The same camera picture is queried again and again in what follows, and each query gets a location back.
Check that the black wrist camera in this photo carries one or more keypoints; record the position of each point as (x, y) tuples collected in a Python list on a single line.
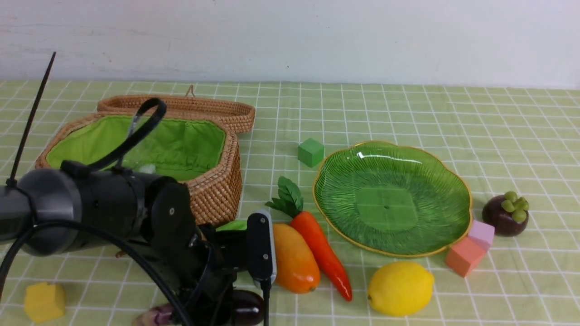
[(260, 249)]

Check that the orange mango toy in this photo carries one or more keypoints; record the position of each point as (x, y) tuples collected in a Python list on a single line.
[(297, 270)]

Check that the yellow lemon toy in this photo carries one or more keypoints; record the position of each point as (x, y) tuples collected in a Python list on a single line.
[(400, 289)]

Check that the green bitter gourd toy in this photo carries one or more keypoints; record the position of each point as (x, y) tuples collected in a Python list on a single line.
[(236, 225)]

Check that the orange carrot toy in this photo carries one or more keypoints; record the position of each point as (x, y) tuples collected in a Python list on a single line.
[(290, 201)]

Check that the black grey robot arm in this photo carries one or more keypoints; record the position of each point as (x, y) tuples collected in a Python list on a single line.
[(148, 217)]

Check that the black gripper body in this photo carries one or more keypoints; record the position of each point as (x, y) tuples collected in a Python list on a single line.
[(200, 264)]

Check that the green foam cube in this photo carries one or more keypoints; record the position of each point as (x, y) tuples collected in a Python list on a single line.
[(311, 152)]

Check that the pink foam cube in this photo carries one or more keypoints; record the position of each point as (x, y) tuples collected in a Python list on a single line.
[(464, 256)]

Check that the black cable tie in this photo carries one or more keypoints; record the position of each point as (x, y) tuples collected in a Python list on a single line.
[(31, 117)]

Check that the green glass leaf plate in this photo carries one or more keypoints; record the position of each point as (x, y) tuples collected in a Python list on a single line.
[(393, 200)]

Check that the dark purple mangosteen toy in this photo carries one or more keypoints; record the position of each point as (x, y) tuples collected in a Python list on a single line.
[(507, 213)]

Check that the woven wicker basket lid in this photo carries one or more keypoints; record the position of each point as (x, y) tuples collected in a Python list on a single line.
[(238, 117)]

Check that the purple eggplant toy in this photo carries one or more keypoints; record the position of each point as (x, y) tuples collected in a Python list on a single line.
[(245, 309)]

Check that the lilac foam cube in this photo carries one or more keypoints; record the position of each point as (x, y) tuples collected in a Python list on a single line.
[(482, 234)]

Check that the yellow foam block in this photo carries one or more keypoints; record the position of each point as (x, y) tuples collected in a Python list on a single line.
[(44, 302)]

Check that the woven wicker basket green lining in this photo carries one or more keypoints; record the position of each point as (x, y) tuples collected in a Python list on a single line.
[(198, 151)]

